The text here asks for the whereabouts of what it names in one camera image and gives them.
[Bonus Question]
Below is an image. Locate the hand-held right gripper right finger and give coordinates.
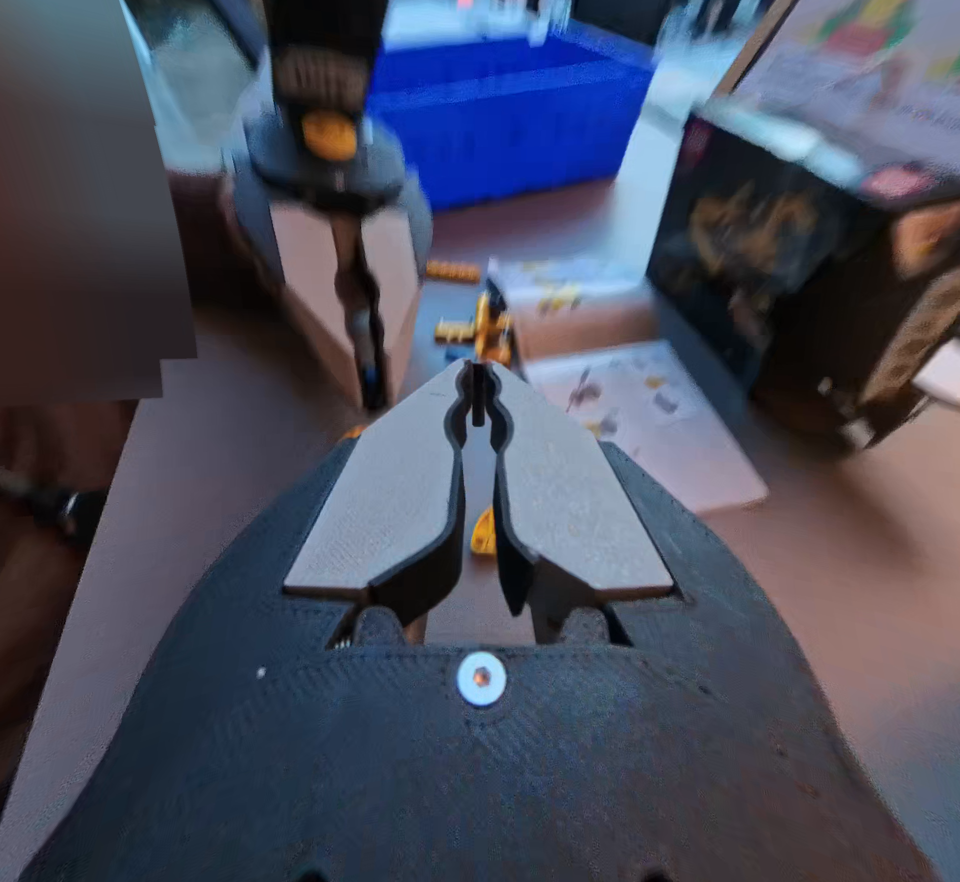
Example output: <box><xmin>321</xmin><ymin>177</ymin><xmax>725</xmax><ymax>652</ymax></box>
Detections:
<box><xmin>483</xmin><ymin>361</ymin><xmax>676</xmax><ymax>619</ymax></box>

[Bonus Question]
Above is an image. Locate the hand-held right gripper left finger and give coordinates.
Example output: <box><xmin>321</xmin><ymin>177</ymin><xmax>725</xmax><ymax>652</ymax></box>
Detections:
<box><xmin>282</xmin><ymin>359</ymin><xmax>477</xmax><ymax>628</ymax></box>

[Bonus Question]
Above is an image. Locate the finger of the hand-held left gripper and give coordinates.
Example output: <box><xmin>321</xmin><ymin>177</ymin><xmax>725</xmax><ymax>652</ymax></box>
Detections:
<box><xmin>362</xmin><ymin>207</ymin><xmax>423</xmax><ymax>410</ymax></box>
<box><xmin>266</xmin><ymin>203</ymin><xmax>370</xmax><ymax>410</ymax></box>

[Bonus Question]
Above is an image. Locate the yellow lego assembly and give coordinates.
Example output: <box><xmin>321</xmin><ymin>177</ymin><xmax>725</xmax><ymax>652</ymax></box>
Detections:
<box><xmin>472</xmin><ymin>289</ymin><xmax>519</xmax><ymax>369</ymax></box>

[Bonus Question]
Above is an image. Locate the lego instruction booklet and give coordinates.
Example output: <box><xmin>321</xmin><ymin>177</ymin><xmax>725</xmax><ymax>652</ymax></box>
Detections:
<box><xmin>487</xmin><ymin>258</ymin><xmax>770</xmax><ymax>515</ymax></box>

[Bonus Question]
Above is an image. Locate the dark lego set box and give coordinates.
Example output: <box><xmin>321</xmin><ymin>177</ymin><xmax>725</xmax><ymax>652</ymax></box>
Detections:
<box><xmin>646</xmin><ymin>109</ymin><xmax>960</xmax><ymax>448</ymax></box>

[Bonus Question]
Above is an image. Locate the blue plastic bin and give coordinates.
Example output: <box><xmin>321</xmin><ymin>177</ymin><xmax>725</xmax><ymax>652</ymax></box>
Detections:
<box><xmin>367</xmin><ymin>23</ymin><xmax>657</xmax><ymax>211</ymax></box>

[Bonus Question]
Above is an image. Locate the printed paper sheet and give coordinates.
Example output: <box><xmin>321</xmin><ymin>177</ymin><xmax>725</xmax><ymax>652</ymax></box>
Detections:
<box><xmin>712</xmin><ymin>0</ymin><xmax>960</xmax><ymax>185</ymax></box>

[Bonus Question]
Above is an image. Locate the black strap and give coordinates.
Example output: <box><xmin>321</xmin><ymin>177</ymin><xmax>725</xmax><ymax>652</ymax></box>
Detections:
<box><xmin>30</xmin><ymin>488</ymin><xmax>108</xmax><ymax>545</ymax></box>

